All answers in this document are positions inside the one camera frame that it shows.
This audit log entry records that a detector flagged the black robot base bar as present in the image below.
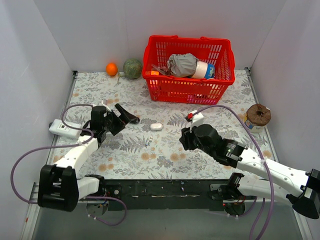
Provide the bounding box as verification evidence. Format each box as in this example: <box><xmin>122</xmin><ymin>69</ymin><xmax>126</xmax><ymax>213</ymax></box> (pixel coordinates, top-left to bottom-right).
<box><xmin>86</xmin><ymin>179</ymin><xmax>246</xmax><ymax>216</ymax></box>

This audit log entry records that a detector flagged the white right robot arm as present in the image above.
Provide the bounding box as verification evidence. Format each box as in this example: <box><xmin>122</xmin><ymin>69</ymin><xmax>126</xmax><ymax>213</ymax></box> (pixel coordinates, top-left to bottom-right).
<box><xmin>179</xmin><ymin>124</ymin><xmax>320</xmax><ymax>219</ymax></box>

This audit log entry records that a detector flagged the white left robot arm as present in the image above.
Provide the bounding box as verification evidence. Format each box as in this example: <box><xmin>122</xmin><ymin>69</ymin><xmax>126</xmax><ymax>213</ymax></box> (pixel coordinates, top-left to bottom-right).
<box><xmin>37</xmin><ymin>103</ymin><xmax>140</xmax><ymax>212</ymax></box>

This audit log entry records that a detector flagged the white earbud charging case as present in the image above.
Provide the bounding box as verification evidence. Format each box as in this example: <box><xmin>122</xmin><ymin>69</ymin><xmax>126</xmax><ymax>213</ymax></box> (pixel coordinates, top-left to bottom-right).
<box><xmin>150</xmin><ymin>122</ymin><xmax>164</xmax><ymax>131</ymax></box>

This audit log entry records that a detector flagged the green melon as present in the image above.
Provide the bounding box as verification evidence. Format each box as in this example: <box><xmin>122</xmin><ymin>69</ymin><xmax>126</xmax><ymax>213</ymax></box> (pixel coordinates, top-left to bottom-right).
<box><xmin>123</xmin><ymin>58</ymin><xmax>143</xmax><ymax>80</ymax></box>

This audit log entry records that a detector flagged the orange fruit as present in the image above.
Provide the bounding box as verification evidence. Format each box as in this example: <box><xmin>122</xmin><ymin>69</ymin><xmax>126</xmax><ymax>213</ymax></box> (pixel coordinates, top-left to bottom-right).
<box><xmin>105</xmin><ymin>62</ymin><xmax>118</xmax><ymax>77</ymax></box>

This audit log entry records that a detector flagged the orange item in basket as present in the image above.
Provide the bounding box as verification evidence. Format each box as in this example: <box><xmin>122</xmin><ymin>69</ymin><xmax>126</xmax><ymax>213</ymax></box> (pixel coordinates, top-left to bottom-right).
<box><xmin>149</xmin><ymin>70</ymin><xmax>160</xmax><ymax>76</ymax></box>

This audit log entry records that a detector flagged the white rectangular device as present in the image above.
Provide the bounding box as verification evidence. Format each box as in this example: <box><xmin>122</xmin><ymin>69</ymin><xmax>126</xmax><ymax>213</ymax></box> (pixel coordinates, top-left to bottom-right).
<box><xmin>49</xmin><ymin>119</ymin><xmax>81</xmax><ymax>139</ymax></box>

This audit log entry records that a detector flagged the jar with brown lid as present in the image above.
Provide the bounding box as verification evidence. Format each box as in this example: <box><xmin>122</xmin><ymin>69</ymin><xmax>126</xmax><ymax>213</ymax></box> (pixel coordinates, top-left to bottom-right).
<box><xmin>244</xmin><ymin>103</ymin><xmax>272</xmax><ymax>133</ymax></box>

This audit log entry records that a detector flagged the pink blue cup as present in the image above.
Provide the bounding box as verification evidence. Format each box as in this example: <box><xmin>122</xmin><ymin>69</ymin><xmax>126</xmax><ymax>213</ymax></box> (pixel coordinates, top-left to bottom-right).
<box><xmin>191</xmin><ymin>61</ymin><xmax>216</xmax><ymax>79</ymax></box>

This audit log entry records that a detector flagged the red plastic shopping basket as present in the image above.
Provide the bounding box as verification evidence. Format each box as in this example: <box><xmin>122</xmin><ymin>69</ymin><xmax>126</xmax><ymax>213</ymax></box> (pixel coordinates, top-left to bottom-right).
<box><xmin>142</xmin><ymin>35</ymin><xmax>235</xmax><ymax>105</ymax></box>

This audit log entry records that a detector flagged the grey crumpled bag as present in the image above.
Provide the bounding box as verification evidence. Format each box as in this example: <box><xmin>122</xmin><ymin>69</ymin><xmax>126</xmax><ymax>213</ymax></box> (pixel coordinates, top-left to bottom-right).
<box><xmin>166</xmin><ymin>53</ymin><xmax>199</xmax><ymax>78</ymax></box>

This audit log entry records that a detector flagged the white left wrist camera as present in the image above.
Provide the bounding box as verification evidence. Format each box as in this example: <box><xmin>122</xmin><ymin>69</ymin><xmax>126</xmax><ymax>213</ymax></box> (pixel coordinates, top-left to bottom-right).
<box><xmin>101</xmin><ymin>99</ymin><xmax>111</xmax><ymax>112</ymax></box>

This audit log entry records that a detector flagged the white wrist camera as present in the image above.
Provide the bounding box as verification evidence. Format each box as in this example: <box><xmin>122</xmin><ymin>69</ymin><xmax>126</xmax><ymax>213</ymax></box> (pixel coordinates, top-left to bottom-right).
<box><xmin>101</xmin><ymin>99</ymin><xmax>111</xmax><ymax>112</ymax></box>
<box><xmin>186</xmin><ymin>110</ymin><xmax>204</xmax><ymax>133</ymax></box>

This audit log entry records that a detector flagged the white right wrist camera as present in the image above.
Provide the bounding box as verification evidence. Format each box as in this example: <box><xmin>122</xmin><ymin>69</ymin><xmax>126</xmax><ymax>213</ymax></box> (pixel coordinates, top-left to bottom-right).
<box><xmin>186</xmin><ymin>110</ymin><xmax>204</xmax><ymax>133</ymax></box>

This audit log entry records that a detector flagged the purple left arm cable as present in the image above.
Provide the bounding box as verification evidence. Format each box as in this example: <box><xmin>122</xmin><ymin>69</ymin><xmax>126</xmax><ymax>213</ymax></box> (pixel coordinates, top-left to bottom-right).
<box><xmin>10</xmin><ymin>103</ymin><xmax>128</xmax><ymax>227</ymax></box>

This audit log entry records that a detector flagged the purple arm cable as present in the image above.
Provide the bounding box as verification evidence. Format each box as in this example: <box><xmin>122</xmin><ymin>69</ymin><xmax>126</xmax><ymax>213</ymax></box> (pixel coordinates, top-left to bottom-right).
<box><xmin>10</xmin><ymin>103</ymin><xmax>128</xmax><ymax>227</ymax></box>
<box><xmin>194</xmin><ymin>104</ymin><xmax>276</xmax><ymax>240</ymax></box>

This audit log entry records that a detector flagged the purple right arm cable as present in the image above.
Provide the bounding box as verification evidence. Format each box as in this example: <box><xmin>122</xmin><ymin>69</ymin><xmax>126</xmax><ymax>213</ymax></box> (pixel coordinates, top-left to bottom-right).
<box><xmin>194</xmin><ymin>104</ymin><xmax>276</xmax><ymax>240</ymax></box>

